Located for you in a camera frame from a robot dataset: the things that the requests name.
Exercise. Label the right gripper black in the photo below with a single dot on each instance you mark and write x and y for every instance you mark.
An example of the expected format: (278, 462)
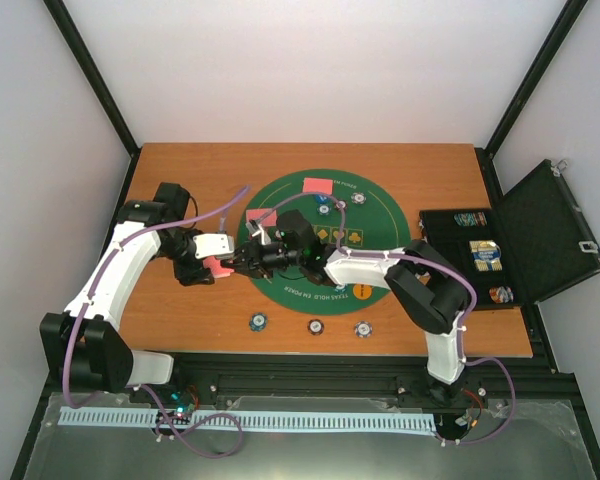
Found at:
(252, 260)

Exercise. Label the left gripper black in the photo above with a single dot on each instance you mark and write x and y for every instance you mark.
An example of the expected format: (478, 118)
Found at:
(195, 274)

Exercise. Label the red playing card deck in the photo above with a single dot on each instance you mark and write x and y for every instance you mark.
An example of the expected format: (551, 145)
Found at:
(216, 269)

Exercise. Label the red card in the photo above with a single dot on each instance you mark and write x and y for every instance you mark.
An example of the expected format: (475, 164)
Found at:
(257, 215)
(320, 186)

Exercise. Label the teal poker chip stack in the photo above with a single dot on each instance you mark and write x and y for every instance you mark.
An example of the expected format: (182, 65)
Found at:
(258, 322)

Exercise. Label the brown poker chip stack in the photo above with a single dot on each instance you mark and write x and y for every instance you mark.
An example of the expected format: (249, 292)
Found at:
(316, 327)

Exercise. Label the blue round blind button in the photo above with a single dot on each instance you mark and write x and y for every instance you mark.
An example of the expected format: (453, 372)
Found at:
(322, 199)

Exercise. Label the red card top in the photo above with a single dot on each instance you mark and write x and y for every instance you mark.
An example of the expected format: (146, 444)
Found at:
(320, 186)

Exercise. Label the orange round blind button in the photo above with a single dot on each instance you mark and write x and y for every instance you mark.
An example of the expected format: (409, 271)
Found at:
(362, 291)

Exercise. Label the blue white chip stack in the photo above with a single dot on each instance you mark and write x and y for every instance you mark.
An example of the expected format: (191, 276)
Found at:
(363, 329)

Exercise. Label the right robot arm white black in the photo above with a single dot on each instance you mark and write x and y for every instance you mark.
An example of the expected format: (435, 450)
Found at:
(434, 295)

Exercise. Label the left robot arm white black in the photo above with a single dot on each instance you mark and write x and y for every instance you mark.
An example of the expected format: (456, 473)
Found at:
(83, 347)

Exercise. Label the round green poker mat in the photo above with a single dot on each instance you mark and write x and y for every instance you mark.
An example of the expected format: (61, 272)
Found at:
(377, 224)

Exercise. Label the metal front plate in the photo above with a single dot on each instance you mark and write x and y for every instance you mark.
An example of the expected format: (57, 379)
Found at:
(529, 440)

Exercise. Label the chips row in case top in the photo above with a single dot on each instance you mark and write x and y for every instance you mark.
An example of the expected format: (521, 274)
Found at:
(471, 219)

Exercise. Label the blue white chips in case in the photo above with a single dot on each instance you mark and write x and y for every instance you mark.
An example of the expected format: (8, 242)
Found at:
(486, 255)

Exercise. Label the mixed chips in case bottom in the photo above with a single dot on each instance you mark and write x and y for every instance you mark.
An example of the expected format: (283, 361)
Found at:
(501, 294)

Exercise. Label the black poker case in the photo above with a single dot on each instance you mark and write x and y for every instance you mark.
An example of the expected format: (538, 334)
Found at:
(546, 244)

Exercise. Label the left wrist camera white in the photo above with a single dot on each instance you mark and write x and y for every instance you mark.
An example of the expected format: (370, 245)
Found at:
(213, 245)

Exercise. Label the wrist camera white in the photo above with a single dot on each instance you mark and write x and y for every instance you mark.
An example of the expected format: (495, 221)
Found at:
(213, 245)
(258, 232)

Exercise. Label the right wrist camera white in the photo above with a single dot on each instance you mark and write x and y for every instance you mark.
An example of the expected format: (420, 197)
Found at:
(258, 232)

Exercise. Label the light blue cable duct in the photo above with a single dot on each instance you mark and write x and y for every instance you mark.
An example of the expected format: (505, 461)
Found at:
(254, 421)

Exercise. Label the left black frame post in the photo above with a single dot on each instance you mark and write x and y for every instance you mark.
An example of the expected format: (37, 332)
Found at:
(72, 37)

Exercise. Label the black frame post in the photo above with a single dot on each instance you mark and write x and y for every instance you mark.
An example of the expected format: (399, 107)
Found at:
(556, 36)
(72, 37)

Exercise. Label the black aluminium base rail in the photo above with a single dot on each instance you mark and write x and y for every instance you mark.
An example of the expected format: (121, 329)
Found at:
(215, 378)

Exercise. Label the right black frame post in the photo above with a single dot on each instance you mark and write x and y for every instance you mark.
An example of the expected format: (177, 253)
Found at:
(556, 36)

